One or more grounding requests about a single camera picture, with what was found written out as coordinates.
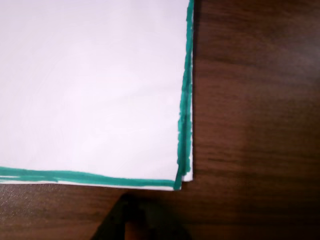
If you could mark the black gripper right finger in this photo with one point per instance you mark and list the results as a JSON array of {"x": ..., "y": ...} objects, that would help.
[{"x": 160, "y": 225}]

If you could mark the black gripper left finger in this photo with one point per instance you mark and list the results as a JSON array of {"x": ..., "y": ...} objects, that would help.
[{"x": 112, "y": 220}]

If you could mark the white paper with green border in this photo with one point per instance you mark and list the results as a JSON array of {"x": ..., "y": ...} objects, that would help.
[{"x": 87, "y": 87}]

